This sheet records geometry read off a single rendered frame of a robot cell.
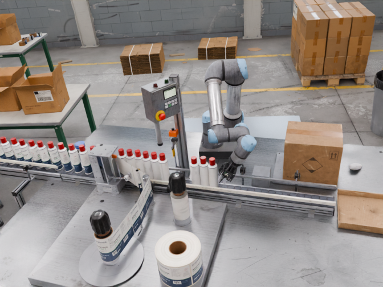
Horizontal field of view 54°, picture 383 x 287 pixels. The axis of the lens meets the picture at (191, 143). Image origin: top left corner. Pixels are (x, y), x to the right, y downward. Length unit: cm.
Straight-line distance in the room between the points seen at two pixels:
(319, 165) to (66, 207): 146
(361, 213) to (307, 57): 338
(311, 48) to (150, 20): 346
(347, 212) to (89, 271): 132
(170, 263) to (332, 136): 113
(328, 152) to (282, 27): 549
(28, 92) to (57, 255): 190
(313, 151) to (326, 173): 16
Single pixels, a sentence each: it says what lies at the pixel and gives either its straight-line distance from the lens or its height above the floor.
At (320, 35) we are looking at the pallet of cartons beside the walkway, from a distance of 518.
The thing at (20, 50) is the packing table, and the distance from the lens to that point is 564.
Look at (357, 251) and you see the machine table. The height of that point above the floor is 83.
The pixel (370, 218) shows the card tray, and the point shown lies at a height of 83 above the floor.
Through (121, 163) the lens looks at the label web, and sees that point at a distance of 221.
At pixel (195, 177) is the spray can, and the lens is 211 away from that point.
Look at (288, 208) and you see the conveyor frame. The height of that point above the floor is 84.
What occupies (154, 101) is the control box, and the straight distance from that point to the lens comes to 195.
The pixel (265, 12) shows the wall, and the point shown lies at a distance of 735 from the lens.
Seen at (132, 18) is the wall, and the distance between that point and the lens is 761.
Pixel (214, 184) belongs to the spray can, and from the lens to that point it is 211.
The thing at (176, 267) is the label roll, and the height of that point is 102.
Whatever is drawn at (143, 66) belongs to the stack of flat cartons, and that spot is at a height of 13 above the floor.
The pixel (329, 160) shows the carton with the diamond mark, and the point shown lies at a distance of 215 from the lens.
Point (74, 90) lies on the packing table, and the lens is 394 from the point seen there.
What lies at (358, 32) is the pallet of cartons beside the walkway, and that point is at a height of 69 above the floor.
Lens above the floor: 227
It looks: 33 degrees down
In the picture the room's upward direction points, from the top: 6 degrees counter-clockwise
